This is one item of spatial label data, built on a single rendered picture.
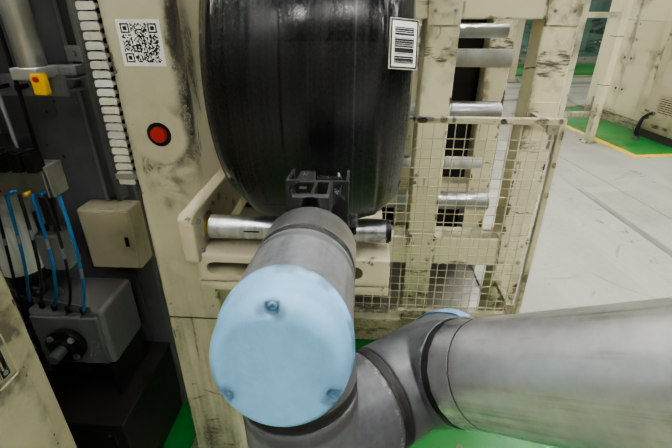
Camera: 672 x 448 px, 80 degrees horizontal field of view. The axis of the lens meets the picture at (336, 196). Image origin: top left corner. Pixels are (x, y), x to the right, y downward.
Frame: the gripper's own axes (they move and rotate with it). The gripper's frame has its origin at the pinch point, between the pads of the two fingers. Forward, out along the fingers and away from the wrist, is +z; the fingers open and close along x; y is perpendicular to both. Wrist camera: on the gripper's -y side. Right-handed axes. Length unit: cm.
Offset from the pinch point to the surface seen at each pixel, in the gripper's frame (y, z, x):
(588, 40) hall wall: 73, 1015, -543
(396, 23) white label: 24.1, -2.8, -8.7
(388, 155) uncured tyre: 7.1, -0.1, -8.7
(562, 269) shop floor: -85, 144, -114
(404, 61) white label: 19.7, -2.8, -9.9
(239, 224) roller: -8.7, 11.1, 17.1
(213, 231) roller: -10.1, 10.8, 21.9
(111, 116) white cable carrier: 9.8, 17.1, 41.8
